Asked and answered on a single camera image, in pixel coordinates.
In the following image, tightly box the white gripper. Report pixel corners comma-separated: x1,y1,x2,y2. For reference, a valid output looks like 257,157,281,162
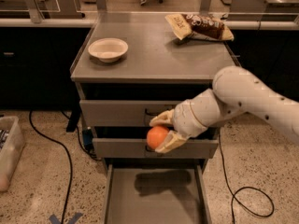
149,100,207,153

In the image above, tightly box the orange fruit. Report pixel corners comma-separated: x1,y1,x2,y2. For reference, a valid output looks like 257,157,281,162
147,126,169,149

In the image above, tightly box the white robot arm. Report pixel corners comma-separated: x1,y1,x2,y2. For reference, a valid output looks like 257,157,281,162
149,66,299,153

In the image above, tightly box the grey drawer cabinet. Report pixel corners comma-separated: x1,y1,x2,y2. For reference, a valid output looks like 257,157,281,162
71,13,234,163

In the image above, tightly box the middle grey drawer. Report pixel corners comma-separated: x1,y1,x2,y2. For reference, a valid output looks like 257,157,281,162
93,138,219,159

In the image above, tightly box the grey drawer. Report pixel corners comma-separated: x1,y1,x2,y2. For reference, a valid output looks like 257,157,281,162
101,165,212,224
93,138,219,159
80,100,179,127

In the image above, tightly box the bottom grey drawer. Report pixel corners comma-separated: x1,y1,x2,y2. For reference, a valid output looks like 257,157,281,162
101,165,212,224

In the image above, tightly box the top grey drawer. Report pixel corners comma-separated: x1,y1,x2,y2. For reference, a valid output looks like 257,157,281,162
80,100,179,127

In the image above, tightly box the blue power box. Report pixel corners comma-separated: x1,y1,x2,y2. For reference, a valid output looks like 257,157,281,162
82,129,93,151

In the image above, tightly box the white bowl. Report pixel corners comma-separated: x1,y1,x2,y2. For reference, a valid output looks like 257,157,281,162
88,38,128,63

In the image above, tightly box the brown chip bag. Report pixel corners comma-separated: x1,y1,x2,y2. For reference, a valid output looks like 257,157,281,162
165,14,235,41

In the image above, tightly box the clear plastic bin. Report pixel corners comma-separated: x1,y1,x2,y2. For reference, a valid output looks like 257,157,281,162
0,116,25,192

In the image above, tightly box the steel table top right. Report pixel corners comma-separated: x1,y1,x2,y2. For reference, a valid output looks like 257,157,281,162
228,0,299,21

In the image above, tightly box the black cable right floor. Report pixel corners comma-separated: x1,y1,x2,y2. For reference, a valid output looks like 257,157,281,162
218,133,276,224

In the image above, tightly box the black cable floor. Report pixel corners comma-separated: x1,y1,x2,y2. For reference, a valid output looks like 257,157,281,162
28,109,74,224
218,133,276,224

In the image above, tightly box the black cable left floor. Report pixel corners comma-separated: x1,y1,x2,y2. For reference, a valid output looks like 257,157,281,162
28,109,74,224

